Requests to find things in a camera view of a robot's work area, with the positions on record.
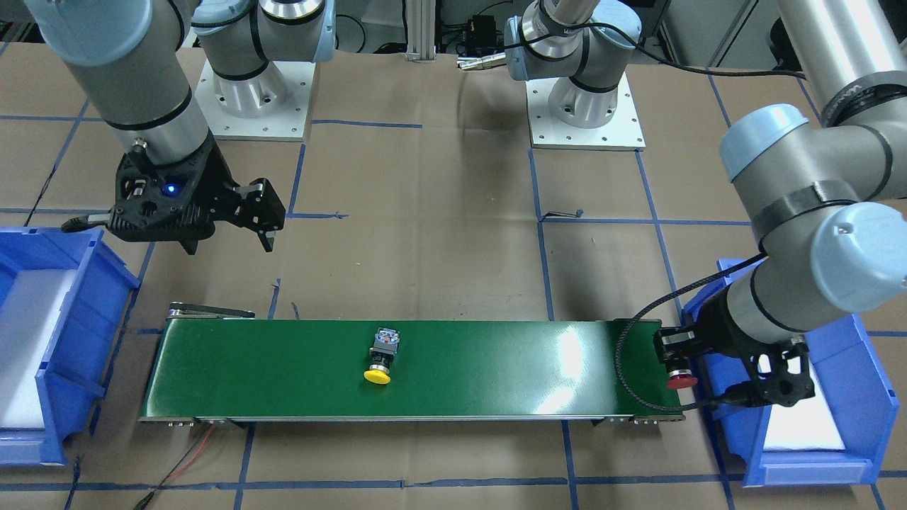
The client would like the red push button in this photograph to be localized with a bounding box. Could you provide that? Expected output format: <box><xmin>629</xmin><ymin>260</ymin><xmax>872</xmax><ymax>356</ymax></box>
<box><xmin>666</xmin><ymin>368</ymin><xmax>699</xmax><ymax>391</ymax></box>

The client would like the green conveyor belt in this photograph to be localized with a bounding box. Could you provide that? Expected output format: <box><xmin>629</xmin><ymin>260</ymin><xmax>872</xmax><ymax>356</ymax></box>
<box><xmin>140</xmin><ymin>317</ymin><xmax>684</xmax><ymax>422</ymax></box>

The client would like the black braided cable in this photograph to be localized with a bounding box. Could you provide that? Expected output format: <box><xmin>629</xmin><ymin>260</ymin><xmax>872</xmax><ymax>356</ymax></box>
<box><xmin>613</xmin><ymin>251</ymin><xmax>770</xmax><ymax>414</ymax></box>

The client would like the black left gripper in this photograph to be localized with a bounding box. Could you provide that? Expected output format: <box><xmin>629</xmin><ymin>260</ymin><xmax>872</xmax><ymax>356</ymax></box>
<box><xmin>653</xmin><ymin>290</ymin><xmax>814</xmax><ymax>407</ymax></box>

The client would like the white foam pad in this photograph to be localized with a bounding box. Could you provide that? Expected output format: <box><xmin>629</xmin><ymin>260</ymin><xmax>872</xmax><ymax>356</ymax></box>
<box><xmin>762</xmin><ymin>364</ymin><xmax>846</xmax><ymax>452</ymax></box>
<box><xmin>1</xmin><ymin>270</ymin><xmax>77</xmax><ymax>429</ymax></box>

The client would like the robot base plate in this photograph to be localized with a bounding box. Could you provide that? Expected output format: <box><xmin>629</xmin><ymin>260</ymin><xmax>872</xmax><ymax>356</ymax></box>
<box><xmin>526</xmin><ymin>75</ymin><xmax>647</xmax><ymax>151</ymax></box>
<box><xmin>195</xmin><ymin>62</ymin><xmax>317</xmax><ymax>142</ymax></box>

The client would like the aluminium frame post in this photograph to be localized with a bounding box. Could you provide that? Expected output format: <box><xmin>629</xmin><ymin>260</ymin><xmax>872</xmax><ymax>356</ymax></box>
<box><xmin>404</xmin><ymin>0</ymin><xmax>437</xmax><ymax>62</ymax></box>

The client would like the yellow push button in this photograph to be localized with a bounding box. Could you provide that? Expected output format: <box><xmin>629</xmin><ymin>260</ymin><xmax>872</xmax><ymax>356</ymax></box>
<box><xmin>363</xmin><ymin>327</ymin><xmax>400</xmax><ymax>385</ymax></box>

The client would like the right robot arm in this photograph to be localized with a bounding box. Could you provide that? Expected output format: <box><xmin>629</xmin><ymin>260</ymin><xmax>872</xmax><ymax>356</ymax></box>
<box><xmin>2</xmin><ymin>1</ymin><xmax>336</xmax><ymax>255</ymax></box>

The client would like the red black wire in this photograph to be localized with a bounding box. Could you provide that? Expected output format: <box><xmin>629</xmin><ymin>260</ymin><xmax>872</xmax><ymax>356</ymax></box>
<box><xmin>131</xmin><ymin>424</ymin><xmax>217</xmax><ymax>510</ymax></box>

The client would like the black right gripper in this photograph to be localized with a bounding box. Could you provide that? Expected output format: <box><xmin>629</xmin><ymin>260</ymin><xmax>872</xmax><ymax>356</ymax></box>
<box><xmin>106</xmin><ymin>135</ymin><xmax>286</xmax><ymax>256</ymax></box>

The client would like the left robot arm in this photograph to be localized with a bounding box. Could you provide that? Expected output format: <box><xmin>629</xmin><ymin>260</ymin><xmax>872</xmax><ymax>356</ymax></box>
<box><xmin>614</xmin><ymin>1</ymin><xmax>905</xmax><ymax>414</ymax></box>

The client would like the blue plastic bin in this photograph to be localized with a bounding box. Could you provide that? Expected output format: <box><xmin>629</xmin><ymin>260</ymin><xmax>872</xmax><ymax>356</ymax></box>
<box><xmin>682</xmin><ymin>256</ymin><xmax>899</xmax><ymax>488</ymax></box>
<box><xmin>1</xmin><ymin>227</ymin><xmax>139</xmax><ymax>465</ymax></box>

